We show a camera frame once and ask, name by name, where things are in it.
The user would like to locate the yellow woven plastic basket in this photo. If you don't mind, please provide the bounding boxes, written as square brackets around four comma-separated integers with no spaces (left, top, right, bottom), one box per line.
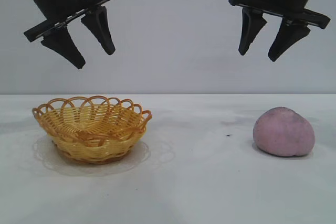
[32,94,153,166]

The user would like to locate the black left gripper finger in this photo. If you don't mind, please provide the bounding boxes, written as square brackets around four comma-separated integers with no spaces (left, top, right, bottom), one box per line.
[80,6,116,56]
[41,28,86,70]

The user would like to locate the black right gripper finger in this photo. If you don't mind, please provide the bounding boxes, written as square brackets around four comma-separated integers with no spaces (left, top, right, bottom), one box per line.
[238,7,268,56]
[267,18,310,62]

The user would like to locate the pink peach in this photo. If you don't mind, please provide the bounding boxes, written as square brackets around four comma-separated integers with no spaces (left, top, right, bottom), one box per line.
[253,106,315,158]

